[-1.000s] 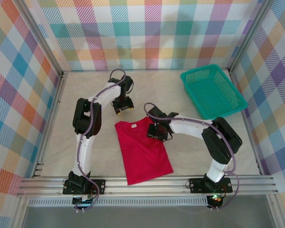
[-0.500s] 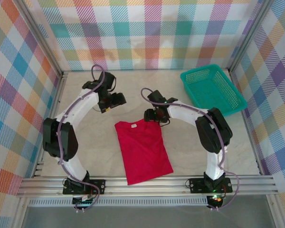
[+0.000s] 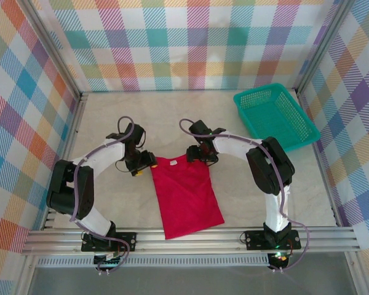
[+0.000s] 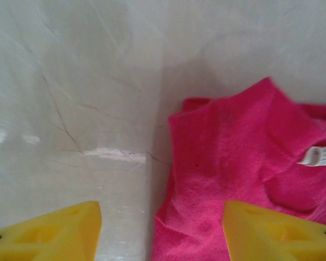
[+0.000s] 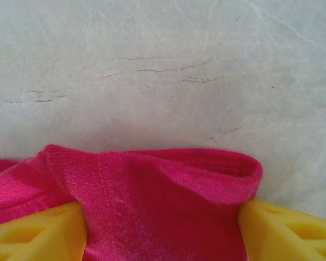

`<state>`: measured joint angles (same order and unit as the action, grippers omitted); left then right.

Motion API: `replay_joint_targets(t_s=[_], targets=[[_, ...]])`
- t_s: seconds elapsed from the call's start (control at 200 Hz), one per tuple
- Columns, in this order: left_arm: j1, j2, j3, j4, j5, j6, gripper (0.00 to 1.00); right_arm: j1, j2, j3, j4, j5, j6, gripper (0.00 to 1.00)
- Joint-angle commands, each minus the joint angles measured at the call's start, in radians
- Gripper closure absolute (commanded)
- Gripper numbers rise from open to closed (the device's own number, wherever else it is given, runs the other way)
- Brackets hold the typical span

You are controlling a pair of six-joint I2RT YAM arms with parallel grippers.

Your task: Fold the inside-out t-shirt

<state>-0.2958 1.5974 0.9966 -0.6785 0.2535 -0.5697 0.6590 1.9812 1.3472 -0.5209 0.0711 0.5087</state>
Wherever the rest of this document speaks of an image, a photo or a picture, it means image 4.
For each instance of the red t-shirt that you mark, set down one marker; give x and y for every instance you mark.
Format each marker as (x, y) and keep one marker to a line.
(233, 152)

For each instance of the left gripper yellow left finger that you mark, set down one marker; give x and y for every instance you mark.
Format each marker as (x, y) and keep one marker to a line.
(57, 236)

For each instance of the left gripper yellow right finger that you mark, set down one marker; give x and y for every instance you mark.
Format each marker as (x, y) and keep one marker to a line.
(266, 236)

